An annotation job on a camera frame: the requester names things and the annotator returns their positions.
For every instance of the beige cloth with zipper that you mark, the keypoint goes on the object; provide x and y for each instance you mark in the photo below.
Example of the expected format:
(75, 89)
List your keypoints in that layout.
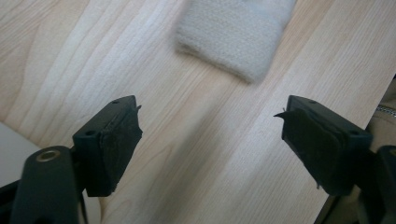
(384, 124)

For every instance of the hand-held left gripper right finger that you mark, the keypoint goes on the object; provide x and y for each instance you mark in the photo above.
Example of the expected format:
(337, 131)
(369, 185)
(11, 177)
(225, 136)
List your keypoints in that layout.
(323, 146)

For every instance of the yellow and white plush toy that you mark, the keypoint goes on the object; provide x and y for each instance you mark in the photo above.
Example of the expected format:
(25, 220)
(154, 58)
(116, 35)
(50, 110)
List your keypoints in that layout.
(233, 34)

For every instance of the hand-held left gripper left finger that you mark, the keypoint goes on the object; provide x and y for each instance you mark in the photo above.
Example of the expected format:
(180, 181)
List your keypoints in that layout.
(106, 149)

